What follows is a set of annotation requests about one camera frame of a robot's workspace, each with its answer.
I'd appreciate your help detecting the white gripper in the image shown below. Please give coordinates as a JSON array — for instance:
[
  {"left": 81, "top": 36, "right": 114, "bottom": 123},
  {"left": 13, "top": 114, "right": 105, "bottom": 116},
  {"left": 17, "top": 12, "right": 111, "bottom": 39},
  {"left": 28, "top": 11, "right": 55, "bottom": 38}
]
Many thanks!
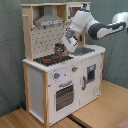
[{"left": 62, "top": 27, "right": 80, "bottom": 53}]

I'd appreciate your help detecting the grey range hood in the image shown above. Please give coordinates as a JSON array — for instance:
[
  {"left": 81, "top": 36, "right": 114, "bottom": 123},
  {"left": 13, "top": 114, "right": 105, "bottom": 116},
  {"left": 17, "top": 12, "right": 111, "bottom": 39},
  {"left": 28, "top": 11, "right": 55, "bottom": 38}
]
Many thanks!
[{"left": 35, "top": 5, "right": 64, "bottom": 27}]

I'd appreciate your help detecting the oven knob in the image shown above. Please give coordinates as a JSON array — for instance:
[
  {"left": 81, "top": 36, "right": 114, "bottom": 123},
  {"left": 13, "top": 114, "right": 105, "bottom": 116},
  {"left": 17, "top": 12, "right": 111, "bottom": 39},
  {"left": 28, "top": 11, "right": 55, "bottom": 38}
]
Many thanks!
[
  {"left": 72, "top": 66, "right": 78, "bottom": 72},
  {"left": 54, "top": 73, "right": 60, "bottom": 79}
]

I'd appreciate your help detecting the small metal pot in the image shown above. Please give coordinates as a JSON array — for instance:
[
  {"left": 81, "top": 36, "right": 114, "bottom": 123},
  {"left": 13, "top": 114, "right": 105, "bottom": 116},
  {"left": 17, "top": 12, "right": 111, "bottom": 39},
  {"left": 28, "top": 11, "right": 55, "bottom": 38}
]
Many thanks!
[{"left": 54, "top": 43, "right": 65, "bottom": 56}]

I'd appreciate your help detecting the grey ice dispenser panel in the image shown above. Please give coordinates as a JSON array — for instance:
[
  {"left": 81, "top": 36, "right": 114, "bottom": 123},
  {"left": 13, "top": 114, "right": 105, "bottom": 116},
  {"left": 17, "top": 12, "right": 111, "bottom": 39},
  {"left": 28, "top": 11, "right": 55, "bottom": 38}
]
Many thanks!
[{"left": 87, "top": 65, "right": 96, "bottom": 83}]

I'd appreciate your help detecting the right oven knob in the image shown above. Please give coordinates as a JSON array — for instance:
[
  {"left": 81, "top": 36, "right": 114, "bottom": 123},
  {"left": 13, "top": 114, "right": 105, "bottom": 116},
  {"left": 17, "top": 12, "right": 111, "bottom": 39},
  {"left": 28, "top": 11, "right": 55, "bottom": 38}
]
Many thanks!
[{"left": 72, "top": 66, "right": 78, "bottom": 72}]

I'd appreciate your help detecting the toy microwave oven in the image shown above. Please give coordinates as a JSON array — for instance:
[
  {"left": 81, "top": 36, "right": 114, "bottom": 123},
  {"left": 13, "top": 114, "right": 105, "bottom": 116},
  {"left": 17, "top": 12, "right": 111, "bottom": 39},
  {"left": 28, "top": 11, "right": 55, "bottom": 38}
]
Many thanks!
[{"left": 66, "top": 3, "right": 89, "bottom": 22}]

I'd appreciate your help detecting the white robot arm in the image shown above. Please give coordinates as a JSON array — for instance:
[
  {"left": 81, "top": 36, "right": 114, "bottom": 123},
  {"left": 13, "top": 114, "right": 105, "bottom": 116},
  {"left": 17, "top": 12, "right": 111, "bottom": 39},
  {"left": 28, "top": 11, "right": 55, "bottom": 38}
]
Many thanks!
[{"left": 62, "top": 9, "right": 128, "bottom": 53}]

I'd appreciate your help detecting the grey fridge door handle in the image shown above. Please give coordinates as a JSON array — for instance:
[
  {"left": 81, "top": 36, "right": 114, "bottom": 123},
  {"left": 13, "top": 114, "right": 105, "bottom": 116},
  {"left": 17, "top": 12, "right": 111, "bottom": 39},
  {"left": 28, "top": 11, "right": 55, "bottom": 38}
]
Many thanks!
[{"left": 82, "top": 76, "right": 86, "bottom": 90}]

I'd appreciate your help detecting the toy oven door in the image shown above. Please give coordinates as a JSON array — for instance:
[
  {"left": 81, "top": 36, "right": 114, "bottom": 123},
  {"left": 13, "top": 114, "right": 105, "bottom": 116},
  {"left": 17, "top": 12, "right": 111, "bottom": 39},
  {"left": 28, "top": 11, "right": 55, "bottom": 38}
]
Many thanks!
[{"left": 55, "top": 82, "right": 74, "bottom": 111}]

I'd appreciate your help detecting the grey toy sink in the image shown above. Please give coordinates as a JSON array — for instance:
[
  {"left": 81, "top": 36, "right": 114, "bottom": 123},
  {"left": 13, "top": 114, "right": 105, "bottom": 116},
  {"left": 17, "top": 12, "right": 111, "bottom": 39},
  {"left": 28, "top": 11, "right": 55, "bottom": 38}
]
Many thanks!
[{"left": 73, "top": 47, "right": 94, "bottom": 56}]

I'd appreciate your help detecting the left oven knob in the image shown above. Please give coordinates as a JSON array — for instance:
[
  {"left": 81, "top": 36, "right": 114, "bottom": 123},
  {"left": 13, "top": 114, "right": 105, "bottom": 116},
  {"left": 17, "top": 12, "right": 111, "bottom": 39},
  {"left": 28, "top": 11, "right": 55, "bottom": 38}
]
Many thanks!
[{"left": 54, "top": 73, "right": 60, "bottom": 79}]

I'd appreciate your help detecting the wooden toy kitchen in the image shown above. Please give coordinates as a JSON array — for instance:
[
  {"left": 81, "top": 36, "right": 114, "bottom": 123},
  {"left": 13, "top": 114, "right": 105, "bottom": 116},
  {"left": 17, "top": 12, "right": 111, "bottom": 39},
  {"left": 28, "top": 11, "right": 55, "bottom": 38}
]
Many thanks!
[{"left": 22, "top": 2, "right": 105, "bottom": 127}]

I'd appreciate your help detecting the black toy stovetop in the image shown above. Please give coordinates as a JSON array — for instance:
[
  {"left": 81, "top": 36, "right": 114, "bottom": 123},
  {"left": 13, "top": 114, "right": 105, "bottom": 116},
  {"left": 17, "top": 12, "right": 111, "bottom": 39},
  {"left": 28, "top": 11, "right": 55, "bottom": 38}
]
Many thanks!
[{"left": 34, "top": 54, "right": 71, "bottom": 66}]

